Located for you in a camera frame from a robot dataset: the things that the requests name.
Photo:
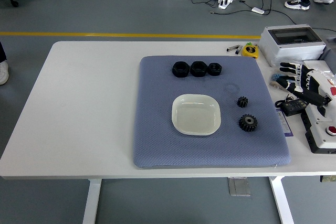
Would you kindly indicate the white table leg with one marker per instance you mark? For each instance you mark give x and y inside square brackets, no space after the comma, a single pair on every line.
[92,203]
[282,203]

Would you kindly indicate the grey metal case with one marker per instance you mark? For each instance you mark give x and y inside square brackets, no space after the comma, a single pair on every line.
[330,51]

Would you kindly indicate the grey electrical enclosure box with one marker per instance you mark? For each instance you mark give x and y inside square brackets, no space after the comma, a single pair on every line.
[291,48]

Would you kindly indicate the black power adapter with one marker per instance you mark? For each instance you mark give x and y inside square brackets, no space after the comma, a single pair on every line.
[294,106]

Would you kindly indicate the silver black marker pen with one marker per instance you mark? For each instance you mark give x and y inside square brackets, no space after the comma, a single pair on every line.
[232,48]

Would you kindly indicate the white button control box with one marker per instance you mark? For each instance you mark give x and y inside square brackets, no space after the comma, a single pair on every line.
[323,140]

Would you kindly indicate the yellow tape measure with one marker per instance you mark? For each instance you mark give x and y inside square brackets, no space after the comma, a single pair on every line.
[250,51]

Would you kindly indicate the purple-edged label sheet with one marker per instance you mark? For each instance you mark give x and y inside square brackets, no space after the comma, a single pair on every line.
[284,124]

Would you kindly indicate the large black hex nut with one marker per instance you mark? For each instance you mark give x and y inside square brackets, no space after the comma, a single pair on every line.
[199,68]
[180,69]

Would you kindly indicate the small black gear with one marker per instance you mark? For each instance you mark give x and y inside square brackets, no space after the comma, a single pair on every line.
[242,102]

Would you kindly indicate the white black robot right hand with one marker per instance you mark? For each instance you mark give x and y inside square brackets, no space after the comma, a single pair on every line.
[313,82]

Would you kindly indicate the white power strip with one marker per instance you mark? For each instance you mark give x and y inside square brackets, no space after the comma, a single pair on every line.
[225,2]

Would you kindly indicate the metal floor plate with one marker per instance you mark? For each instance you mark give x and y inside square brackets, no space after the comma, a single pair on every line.
[239,187]

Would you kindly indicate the small black hex nut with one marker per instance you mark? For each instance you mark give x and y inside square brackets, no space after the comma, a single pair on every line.
[215,69]

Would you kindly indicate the white square dish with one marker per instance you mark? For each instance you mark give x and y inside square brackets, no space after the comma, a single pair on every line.
[195,116]

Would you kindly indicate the clear plastic parts bag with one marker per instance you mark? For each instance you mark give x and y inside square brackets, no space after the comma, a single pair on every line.
[326,73]

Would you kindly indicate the white flat box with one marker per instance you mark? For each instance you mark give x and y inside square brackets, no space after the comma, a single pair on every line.
[319,64]

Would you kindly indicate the small dark marker pen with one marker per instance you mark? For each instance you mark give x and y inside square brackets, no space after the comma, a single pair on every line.
[237,51]

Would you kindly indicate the blue-grey padded mat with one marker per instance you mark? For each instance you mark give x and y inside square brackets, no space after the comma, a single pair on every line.
[199,150]

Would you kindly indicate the white floor adapter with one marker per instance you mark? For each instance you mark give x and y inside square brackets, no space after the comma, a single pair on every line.
[258,10]

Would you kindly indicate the large black gear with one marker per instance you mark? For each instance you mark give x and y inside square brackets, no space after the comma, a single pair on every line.
[248,123]

